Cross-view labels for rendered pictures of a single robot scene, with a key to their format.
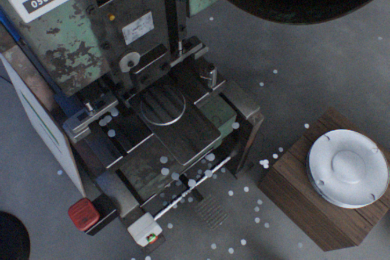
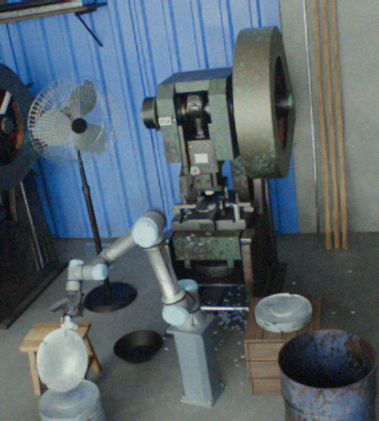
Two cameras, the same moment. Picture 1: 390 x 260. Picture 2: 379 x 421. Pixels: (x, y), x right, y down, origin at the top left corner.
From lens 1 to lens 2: 298 cm
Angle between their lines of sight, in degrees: 56
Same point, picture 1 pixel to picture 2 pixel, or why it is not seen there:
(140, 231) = not seen: hidden behind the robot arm
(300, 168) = not seen: hidden behind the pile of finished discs
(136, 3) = (200, 147)
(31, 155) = not seen: hidden behind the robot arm
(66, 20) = (172, 134)
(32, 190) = (155, 288)
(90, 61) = (176, 153)
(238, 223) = (224, 355)
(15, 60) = (181, 181)
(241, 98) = (247, 234)
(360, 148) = (300, 307)
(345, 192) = (264, 315)
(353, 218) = (258, 331)
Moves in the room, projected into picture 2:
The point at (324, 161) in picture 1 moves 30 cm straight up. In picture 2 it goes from (274, 302) to (269, 251)
